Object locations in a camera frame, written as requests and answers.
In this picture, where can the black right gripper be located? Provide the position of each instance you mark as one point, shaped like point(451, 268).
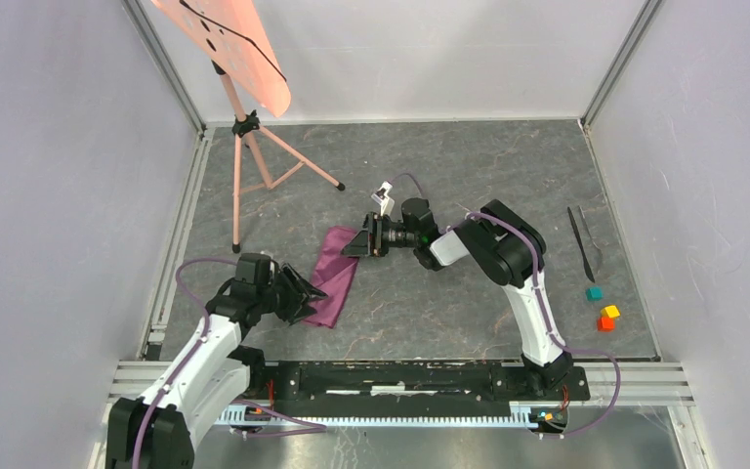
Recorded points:
point(368, 241)

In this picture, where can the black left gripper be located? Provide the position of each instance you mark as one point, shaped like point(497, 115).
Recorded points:
point(300, 282)

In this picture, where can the purple cloth napkin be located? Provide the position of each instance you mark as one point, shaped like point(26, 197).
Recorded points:
point(333, 274)

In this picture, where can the black knife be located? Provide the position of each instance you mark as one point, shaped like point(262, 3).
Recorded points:
point(587, 268)

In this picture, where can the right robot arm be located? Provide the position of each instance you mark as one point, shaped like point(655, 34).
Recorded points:
point(508, 250)

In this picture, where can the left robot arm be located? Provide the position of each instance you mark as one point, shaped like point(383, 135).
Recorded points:
point(163, 426)

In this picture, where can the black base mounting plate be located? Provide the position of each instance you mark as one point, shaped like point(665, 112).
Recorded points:
point(481, 388)

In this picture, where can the teal cube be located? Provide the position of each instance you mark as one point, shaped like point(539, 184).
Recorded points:
point(594, 294)

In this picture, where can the pink music stand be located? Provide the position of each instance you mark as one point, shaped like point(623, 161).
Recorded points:
point(233, 37)

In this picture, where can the red cube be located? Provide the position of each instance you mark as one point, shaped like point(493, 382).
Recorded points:
point(606, 324)

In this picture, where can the yellow cube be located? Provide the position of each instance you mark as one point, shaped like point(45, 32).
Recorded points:
point(611, 312)

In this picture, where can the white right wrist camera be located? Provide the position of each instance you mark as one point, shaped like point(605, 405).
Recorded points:
point(383, 198)

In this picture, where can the slotted cable duct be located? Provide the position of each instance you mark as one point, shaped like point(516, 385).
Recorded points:
point(516, 417)

